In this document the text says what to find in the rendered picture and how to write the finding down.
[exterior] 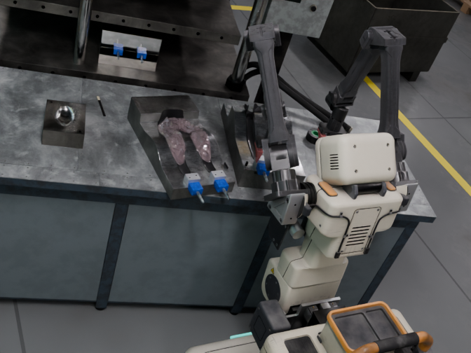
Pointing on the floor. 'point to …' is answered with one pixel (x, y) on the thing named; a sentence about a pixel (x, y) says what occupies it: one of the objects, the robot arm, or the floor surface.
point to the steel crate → (329, 50)
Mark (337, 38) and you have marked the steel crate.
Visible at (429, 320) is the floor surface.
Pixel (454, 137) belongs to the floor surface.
